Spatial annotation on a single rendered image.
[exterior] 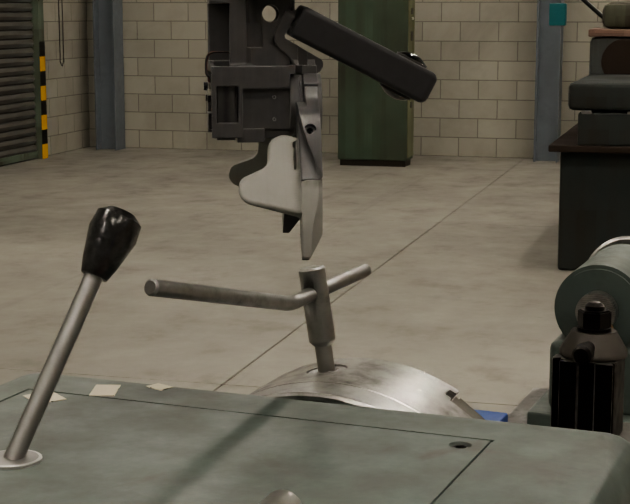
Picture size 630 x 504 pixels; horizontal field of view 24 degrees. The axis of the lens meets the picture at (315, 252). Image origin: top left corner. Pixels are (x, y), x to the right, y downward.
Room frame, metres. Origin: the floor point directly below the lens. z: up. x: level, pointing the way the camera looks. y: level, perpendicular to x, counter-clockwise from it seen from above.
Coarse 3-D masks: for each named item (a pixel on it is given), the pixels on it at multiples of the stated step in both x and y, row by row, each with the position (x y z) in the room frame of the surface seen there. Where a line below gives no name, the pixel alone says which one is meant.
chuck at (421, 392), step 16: (304, 368) 1.19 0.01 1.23; (352, 368) 1.15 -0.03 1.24; (368, 368) 1.16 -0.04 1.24; (384, 368) 1.16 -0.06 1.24; (400, 368) 1.17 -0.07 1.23; (272, 384) 1.15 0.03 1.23; (352, 384) 1.11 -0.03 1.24; (368, 384) 1.11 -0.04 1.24; (384, 384) 1.12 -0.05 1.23; (400, 384) 1.13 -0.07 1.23; (416, 384) 1.14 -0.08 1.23; (432, 384) 1.15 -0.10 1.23; (448, 384) 1.16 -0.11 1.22; (400, 400) 1.09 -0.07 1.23; (416, 400) 1.10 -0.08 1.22; (432, 400) 1.12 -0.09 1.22; (448, 400) 1.13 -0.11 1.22; (464, 416) 1.12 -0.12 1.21
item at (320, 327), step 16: (304, 272) 1.15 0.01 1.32; (320, 272) 1.15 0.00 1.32; (304, 288) 1.15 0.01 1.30; (320, 288) 1.15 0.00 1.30; (320, 304) 1.15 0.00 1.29; (320, 320) 1.15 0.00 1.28; (320, 336) 1.15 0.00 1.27; (320, 352) 1.15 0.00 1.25; (320, 368) 1.15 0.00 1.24; (336, 368) 1.16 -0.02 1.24
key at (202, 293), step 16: (352, 272) 1.22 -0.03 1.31; (368, 272) 1.24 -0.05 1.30; (144, 288) 0.96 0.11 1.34; (160, 288) 0.95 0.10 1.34; (176, 288) 0.97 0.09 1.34; (192, 288) 0.99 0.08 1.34; (208, 288) 1.01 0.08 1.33; (224, 288) 1.03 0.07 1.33; (336, 288) 1.18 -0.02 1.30; (240, 304) 1.05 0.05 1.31; (256, 304) 1.07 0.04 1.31; (272, 304) 1.09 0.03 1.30; (288, 304) 1.11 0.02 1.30; (304, 304) 1.13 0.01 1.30
